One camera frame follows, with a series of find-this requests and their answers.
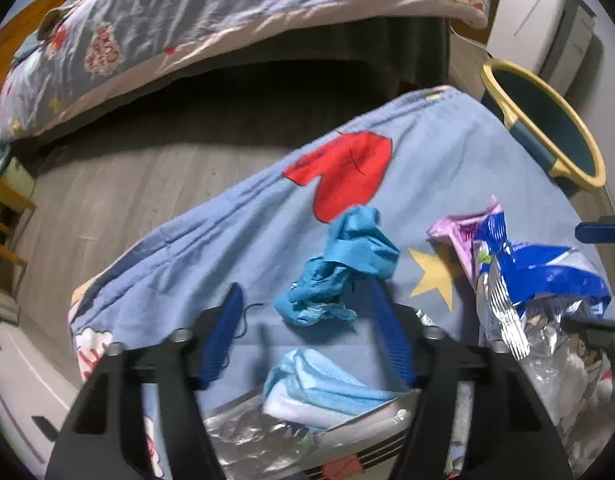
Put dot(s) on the teal and yellow trash bin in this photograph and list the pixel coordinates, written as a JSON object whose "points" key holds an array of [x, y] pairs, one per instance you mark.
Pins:
{"points": [[545, 124]]}

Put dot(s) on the bed with cartoon blue quilt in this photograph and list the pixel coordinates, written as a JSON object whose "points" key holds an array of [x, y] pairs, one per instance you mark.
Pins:
{"points": [[87, 52]]}

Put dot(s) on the blue cartoon cloth cushion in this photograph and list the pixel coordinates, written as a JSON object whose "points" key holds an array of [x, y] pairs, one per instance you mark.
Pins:
{"points": [[139, 325]]}

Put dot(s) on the blue silver snack bag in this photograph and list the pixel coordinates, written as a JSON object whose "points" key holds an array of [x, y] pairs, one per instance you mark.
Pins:
{"points": [[524, 292]]}

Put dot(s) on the blue glove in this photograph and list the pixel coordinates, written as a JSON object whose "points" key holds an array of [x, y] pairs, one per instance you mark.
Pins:
{"points": [[355, 248]]}

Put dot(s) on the pink snack wrapper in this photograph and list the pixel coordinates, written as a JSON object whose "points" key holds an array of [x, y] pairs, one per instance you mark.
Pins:
{"points": [[459, 231]]}

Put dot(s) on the white green jar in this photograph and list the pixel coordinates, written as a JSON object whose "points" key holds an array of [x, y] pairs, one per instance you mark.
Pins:
{"points": [[14, 174]]}

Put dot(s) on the white air purifier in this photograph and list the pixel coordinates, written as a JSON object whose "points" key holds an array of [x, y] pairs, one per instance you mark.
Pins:
{"points": [[549, 38]]}

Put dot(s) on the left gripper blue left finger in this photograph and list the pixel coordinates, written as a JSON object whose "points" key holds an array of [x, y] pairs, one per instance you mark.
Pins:
{"points": [[216, 346]]}

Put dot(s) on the small wooden stool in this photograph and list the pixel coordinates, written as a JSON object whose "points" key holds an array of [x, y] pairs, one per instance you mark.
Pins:
{"points": [[13, 209]]}

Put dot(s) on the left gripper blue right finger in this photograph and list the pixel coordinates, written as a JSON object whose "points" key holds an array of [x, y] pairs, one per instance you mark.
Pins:
{"points": [[392, 334]]}

